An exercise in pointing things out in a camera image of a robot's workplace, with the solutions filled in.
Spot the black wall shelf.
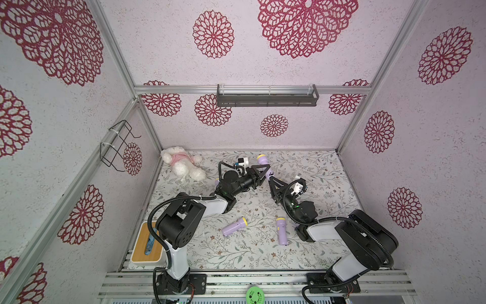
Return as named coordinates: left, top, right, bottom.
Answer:
left=216, top=85, right=320, bottom=108

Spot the white plush teddy bear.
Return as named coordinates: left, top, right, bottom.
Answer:
left=161, top=146, right=206, bottom=182

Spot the purple flashlight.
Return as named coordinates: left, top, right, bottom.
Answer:
left=276, top=217, right=289, bottom=246
left=221, top=217, right=248, bottom=237
left=256, top=153, right=275, bottom=181

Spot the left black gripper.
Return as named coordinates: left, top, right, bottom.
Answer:
left=232, top=165, right=271, bottom=198

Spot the black wire wall rack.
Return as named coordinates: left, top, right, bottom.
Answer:
left=99, top=120, right=143, bottom=176

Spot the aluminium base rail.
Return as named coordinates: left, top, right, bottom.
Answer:
left=96, top=270, right=417, bottom=299

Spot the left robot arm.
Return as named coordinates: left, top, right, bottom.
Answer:
left=147, top=162, right=271, bottom=301

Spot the green tape roll front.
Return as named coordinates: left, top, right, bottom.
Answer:
left=246, top=286, right=265, bottom=304

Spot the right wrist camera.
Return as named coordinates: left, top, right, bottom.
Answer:
left=290, top=178, right=307, bottom=196

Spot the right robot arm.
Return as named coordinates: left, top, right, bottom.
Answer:
left=269, top=177, right=399, bottom=303

